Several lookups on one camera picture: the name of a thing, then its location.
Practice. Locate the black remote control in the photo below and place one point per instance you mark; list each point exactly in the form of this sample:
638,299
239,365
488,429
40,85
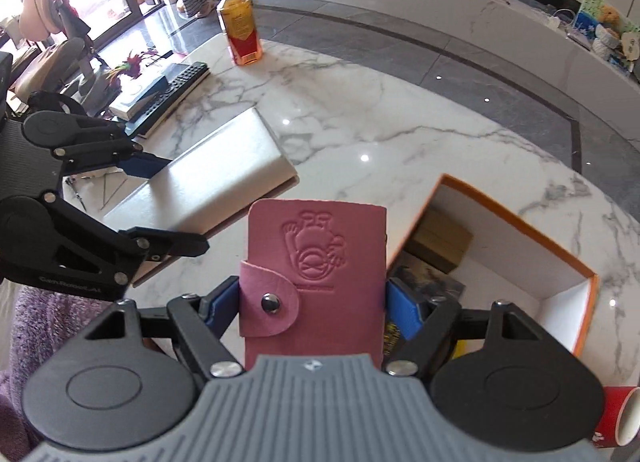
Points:
175,92

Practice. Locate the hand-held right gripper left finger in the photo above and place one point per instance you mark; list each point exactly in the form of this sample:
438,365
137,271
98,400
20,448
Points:
220,302

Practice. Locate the red paper cup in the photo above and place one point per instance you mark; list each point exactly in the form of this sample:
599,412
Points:
612,417

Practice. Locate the grey chair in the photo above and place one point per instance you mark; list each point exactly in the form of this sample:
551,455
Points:
65,67

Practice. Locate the dark printed booklet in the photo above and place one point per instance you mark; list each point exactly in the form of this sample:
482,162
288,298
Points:
425,279

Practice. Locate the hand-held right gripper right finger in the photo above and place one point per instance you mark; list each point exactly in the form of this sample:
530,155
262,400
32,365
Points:
400,309

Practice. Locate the red feather toy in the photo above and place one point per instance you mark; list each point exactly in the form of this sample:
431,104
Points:
132,65

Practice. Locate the purple fleece garment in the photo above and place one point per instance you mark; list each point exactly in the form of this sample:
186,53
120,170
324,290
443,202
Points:
40,322

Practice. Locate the pink card holder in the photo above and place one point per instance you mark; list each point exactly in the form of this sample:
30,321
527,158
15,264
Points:
310,292

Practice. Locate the grey knitted basket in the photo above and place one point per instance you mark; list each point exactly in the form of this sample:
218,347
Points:
605,50
612,32

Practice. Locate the amber tea bottle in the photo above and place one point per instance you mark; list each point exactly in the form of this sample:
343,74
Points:
241,27

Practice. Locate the yellow object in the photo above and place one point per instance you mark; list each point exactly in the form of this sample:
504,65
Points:
459,348

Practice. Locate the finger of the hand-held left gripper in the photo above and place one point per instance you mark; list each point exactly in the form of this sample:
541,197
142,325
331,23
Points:
175,244
142,165

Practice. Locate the orange box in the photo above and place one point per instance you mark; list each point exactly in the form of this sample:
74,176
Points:
505,252

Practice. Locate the white wooden ornament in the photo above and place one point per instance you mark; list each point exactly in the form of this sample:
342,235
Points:
632,47

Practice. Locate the small brown box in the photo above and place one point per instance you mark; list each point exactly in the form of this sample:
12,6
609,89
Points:
440,242

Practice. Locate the pink cushioned seat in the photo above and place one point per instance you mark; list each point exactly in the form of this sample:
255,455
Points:
40,2

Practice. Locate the orange plush animal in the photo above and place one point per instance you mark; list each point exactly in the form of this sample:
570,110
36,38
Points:
612,15

